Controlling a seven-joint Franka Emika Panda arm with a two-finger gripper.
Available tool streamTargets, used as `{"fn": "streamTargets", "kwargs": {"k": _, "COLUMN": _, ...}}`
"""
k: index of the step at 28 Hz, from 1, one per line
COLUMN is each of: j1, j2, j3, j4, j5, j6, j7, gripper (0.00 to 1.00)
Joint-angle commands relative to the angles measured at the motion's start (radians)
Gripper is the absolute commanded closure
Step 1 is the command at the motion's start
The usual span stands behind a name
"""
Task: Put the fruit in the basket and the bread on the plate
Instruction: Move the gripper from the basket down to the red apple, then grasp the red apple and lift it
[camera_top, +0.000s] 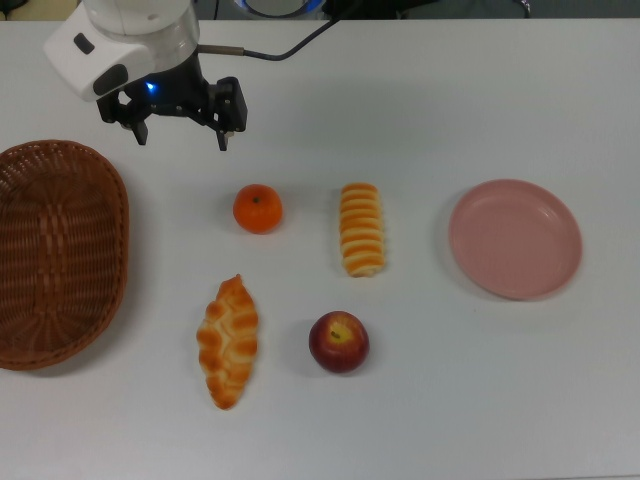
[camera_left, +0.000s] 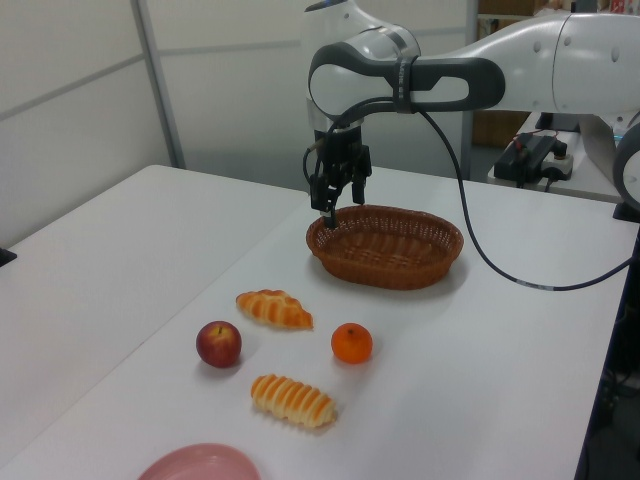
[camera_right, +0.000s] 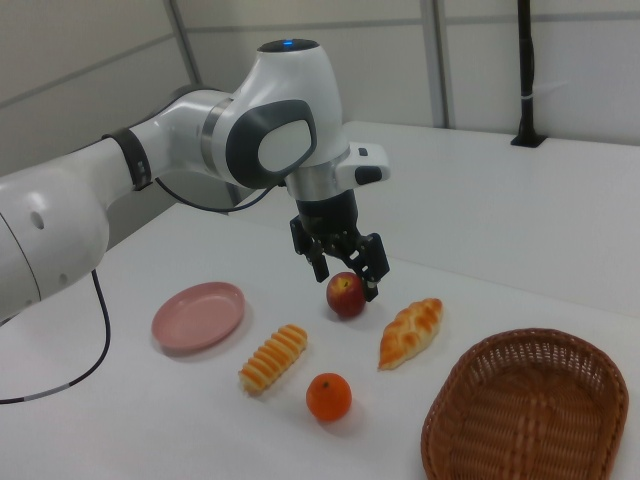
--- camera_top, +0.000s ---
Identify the orange toy tangerine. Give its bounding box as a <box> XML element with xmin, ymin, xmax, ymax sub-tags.
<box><xmin>232</xmin><ymin>183</ymin><xmax>284</xmax><ymax>235</ymax></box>

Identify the striped toy bread roll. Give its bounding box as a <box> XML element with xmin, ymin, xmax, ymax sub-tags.
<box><xmin>338</xmin><ymin>182</ymin><xmax>389</xmax><ymax>279</ymax></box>

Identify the brown woven basket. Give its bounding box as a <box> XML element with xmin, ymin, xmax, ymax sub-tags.
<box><xmin>0</xmin><ymin>139</ymin><xmax>131</xmax><ymax>372</ymax></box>

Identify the pink plate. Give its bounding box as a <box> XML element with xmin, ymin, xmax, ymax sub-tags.
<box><xmin>447</xmin><ymin>178</ymin><xmax>584</xmax><ymax>302</ymax></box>

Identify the braided toy bread loaf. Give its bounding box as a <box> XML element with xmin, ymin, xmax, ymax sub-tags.
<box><xmin>195</xmin><ymin>273</ymin><xmax>260</xmax><ymax>412</ymax></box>

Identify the red toy apple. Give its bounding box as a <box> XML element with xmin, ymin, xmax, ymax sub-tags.
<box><xmin>308</xmin><ymin>310</ymin><xmax>371</xmax><ymax>375</ymax></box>

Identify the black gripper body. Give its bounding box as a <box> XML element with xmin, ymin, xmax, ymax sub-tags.
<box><xmin>119</xmin><ymin>52</ymin><xmax>212</xmax><ymax>120</ymax></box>

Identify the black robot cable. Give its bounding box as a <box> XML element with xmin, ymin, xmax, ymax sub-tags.
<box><xmin>198</xmin><ymin>0</ymin><xmax>366</xmax><ymax>62</ymax></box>

